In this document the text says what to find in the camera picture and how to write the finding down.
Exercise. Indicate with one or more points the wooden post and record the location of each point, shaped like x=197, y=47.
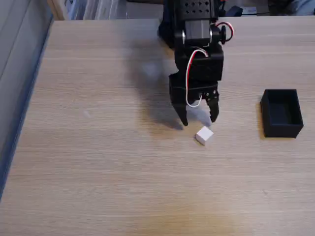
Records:
x=57, y=9

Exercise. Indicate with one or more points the dark blue object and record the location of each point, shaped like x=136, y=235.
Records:
x=234, y=11

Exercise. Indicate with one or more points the white curtain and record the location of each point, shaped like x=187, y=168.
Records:
x=101, y=9

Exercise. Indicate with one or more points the black open box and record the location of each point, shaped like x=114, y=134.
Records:
x=281, y=113

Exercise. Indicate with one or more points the blue grey fabric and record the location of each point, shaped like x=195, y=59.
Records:
x=304, y=7

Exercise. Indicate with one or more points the white block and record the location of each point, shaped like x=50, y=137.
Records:
x=204, y=135

